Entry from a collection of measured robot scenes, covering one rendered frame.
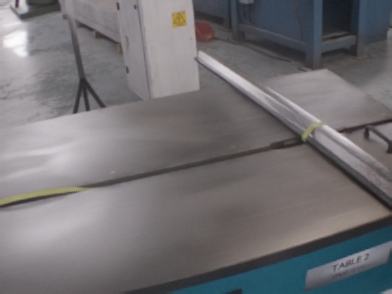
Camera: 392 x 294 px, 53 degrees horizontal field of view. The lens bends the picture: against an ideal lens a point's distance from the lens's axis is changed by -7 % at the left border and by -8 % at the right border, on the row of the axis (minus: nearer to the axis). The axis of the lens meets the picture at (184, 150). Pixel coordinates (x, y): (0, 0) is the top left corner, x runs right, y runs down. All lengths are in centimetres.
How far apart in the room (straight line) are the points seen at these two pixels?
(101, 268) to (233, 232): 18
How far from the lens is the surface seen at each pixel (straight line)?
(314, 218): 61
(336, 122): 87
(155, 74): 267
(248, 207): 62
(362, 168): 69
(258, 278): 58
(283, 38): 350
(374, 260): 69
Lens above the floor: 112
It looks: 30 degrees down
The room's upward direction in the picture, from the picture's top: 6 degrees counter-clockwise
